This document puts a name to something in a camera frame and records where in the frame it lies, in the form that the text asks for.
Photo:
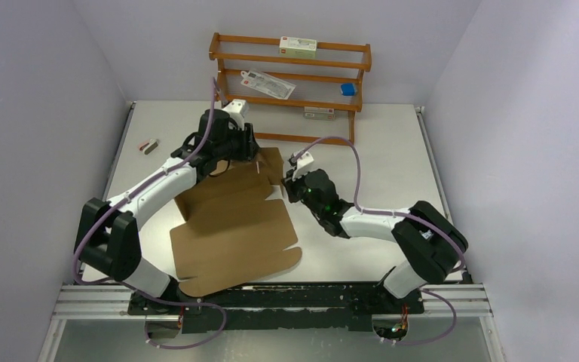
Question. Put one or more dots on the orange wooden shelf rack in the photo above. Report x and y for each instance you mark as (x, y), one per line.
(317, 81)

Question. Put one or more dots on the small red grey object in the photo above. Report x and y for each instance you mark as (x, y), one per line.
(148, 146)

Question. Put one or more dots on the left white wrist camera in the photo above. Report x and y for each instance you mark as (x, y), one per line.
(237, 109)

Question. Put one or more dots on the brown cardboard box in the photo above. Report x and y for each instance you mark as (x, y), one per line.
(234, 231)

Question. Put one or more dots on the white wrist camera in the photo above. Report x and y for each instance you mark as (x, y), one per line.
(302, 163)
(237, 109)

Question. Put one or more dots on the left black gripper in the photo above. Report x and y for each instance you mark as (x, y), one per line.
(249, 148)

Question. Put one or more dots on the grey box bottom shelf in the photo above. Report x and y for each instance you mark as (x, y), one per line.
(319, 113)

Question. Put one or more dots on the aluminium rail frame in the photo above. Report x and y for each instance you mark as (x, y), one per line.
(110, 302)

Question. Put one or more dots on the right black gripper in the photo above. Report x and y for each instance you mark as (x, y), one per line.
(289, 184)

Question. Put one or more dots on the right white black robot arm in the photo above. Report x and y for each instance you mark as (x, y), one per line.
(432, 246)

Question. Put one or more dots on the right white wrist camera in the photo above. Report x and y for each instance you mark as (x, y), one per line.
(302, 163)

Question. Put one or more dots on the white green box top shelf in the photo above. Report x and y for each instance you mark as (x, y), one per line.
(299, 48)

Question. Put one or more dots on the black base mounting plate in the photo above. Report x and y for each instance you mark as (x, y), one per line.
(268, 306)

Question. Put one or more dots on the clear plastic packaged item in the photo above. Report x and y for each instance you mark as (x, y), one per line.
(267, 84)

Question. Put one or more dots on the small blue object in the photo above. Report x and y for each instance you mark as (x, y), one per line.
(348, 89)

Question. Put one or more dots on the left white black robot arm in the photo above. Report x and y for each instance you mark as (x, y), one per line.
(108, 231)

